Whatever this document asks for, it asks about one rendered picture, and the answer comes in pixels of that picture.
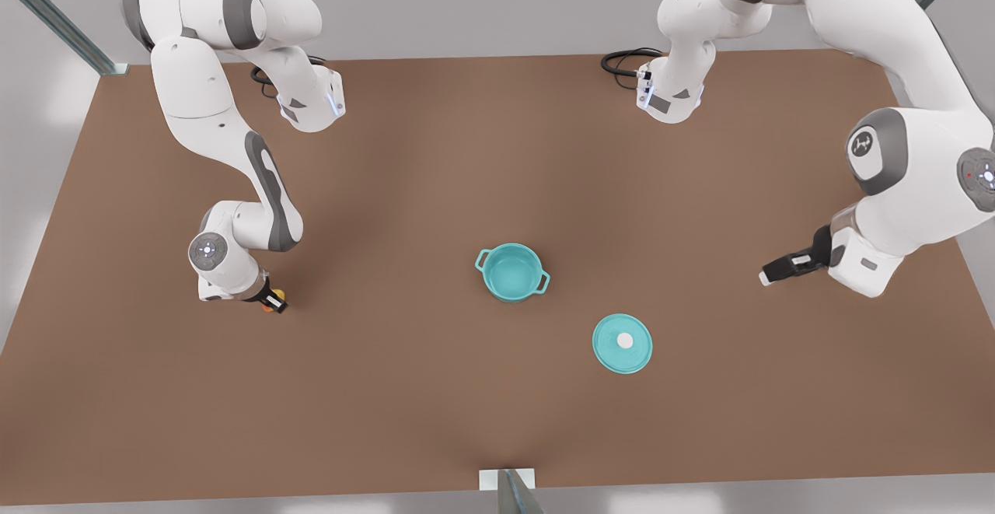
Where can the yellow-orange potato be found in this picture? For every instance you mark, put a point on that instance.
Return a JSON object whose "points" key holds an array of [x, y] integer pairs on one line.
{"points": [[279, 295]]}

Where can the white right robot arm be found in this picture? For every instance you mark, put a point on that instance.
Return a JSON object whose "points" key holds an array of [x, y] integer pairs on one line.
{"points": [[194, 86]]}

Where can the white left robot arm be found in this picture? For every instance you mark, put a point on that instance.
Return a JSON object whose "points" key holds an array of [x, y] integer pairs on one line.
{"points": [[917, 148]]}

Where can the teal pot lid, white knob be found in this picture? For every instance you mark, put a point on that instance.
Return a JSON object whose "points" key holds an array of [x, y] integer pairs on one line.
{"points": [[622, 343]]}

